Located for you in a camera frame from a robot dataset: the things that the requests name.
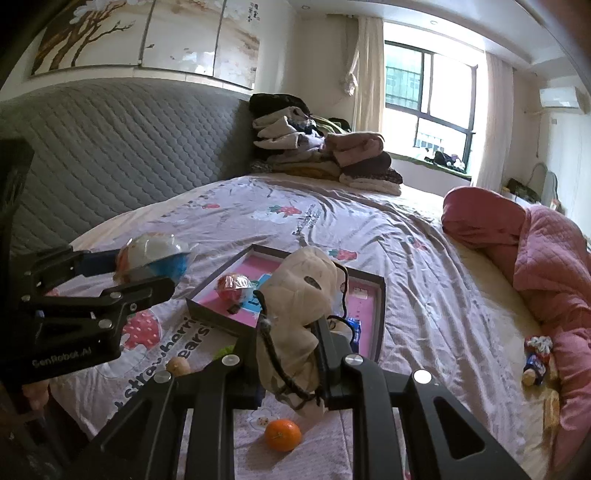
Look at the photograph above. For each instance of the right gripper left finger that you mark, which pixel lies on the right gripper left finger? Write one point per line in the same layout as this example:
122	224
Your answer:
181	427

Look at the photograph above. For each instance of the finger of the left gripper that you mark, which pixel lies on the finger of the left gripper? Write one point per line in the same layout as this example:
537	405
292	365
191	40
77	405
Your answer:
37	273
49	318

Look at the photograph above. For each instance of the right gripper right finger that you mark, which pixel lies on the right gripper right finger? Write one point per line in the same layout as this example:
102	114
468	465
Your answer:
405	426

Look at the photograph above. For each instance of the brown walnut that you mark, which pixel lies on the brown walnut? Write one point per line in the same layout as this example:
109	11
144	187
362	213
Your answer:
178	366

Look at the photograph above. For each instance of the blue white egg toy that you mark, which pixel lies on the blue white egg toy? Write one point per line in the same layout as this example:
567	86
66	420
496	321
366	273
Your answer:
152	255

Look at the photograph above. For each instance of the orange tangerine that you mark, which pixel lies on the orange tangerine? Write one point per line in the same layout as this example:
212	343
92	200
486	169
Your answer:
282	435

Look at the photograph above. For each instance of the cream cloth drawstring pouch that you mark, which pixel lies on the cream cloth drawstring pouch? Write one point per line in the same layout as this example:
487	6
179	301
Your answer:
301	291

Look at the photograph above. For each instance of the red wrapped egg toy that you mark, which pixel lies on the red wrapped egg toy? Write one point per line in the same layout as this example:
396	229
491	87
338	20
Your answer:
234	288

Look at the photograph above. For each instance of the dark tray with pink liner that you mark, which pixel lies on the dark tray with pink liner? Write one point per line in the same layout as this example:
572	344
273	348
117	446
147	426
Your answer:
363	297

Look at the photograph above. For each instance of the small toys by blanket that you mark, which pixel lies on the small toys by blanket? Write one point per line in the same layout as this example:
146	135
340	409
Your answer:
538	350

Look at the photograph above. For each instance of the blue tissue packet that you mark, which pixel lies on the blue tissue packet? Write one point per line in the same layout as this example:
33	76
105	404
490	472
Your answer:
355	333

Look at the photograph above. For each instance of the grey quilted headboard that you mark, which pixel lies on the grey quilted headboard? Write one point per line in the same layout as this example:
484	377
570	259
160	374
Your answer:
103	147

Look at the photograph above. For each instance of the pink quilted blanket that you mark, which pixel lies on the pink quilted blanket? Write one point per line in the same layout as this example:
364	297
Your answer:
544	256

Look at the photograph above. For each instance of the pile of folded clothes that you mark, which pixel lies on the pile of folded clothes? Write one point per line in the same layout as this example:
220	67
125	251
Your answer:
288	139

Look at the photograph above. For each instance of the items on window sill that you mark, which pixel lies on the items on window sill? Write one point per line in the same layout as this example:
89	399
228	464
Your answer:
452	162

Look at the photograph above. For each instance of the right sheer curtain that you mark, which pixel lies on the right sheer curtain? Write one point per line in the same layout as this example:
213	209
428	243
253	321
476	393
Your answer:
499	123

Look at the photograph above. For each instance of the left beige curtain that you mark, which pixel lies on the left beige curtain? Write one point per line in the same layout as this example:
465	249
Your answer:
364	77

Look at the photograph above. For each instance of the white air conditioner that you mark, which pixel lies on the white air conditioner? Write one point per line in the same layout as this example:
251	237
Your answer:
563	98

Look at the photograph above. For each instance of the blossom tree wall painting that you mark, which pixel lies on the blossom tree wall painting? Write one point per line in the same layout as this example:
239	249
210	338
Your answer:
216	39

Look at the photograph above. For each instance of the window with dark frame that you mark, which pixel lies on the window with dark frame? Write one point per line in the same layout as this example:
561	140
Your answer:
431	102

